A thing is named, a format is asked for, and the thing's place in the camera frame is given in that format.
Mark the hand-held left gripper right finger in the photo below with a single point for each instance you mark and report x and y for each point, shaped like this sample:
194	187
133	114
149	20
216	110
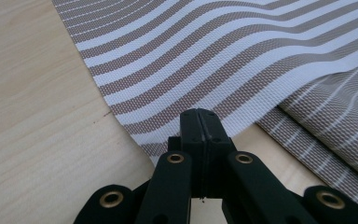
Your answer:
216	140

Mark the brown white striped woven placemat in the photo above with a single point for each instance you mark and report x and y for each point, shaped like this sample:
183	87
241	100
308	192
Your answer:
199	62

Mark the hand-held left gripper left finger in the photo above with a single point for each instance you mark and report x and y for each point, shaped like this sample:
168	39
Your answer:
192	137

